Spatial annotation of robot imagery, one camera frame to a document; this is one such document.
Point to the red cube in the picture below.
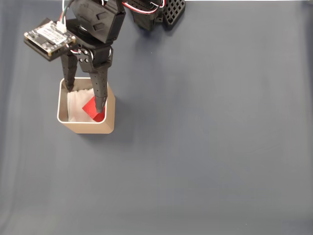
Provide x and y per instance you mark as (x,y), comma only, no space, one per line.
(90,107)

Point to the tan rounded square box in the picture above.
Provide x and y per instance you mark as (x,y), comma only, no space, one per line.
(97,127)

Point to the white paper sheet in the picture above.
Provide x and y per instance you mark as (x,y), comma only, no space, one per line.
(75,107)

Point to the camera circuit board module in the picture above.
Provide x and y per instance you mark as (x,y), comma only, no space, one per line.
(49,36)

